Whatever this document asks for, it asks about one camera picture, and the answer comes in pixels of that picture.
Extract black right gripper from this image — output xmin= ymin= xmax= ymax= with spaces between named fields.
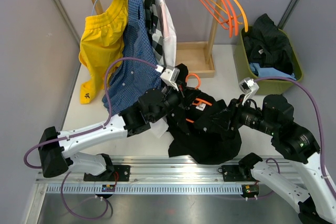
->
xmin=209 ymin=93 xmax=277 ymax=135

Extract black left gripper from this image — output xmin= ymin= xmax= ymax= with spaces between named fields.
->
xmin=151 ymin=80 xmax=201 ymax=123

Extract black garment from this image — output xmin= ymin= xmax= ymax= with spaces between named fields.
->
xmin=161 ymin=63 xmax=242 ymax=165

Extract light blue shirt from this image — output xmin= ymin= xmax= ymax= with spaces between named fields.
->
xmin=249 ymin=63 xmax=296 ymax=80

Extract black striped shirt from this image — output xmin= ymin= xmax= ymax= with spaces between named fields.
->
xmin=243 ymin=14 xmax=293 ymax=74

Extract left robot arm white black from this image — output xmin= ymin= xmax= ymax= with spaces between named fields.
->
xmin=38 ymin=89 xmax=184 ymax=181

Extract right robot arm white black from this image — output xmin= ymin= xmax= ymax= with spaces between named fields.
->
xmin=195 ymin=94 xmax=335 ymax=223

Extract yellow plastic hanger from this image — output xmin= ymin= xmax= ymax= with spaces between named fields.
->
xmin=209 ymin=0 xmax=249 ymax=32

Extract black white plaid shirt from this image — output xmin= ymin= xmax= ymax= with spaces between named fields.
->
xmin=143 ymin=0 xmax=164 ymax=65

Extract wooden clothes rack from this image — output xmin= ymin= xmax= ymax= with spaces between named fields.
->
xmin=91 ymin=0 xmax=218 ymax=78

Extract olive green plastic bin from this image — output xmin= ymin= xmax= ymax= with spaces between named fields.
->
xmin=233 ymin=26 xmax=303 ymax=95

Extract yellow shorts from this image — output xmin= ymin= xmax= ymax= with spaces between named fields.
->
xmin=79 ymin=0 xmax=128 ymax=104

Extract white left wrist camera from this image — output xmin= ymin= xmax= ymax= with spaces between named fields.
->
xmin=155 ymin=65 xmax=180 ymax=91

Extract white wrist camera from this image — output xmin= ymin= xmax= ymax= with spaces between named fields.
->
xmin=155 ymin=65 xmax=180 ymax=91
xmin=238 ymin=78 xmax=259 ymax=105

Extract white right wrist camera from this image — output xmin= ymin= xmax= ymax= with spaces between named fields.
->
xmin=238 ymin=78 xmax=259 ymax=105

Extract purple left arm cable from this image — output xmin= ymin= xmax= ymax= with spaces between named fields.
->
xmin=23 ymin=57 xmax=162 ymax=169

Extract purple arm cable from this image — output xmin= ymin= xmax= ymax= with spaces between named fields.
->
xmin=254 ymin=76 xmax=336 ymax=204
xmin=23 ymin=57 xmax=162 ymax=169

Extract aluminium mounting rail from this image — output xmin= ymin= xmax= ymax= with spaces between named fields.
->
xmin=35 ymin=155 xmax=302 ymax=196

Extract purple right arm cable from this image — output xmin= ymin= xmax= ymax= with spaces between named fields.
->
xmin=254 ymin=76 xmax=336 ymax=204

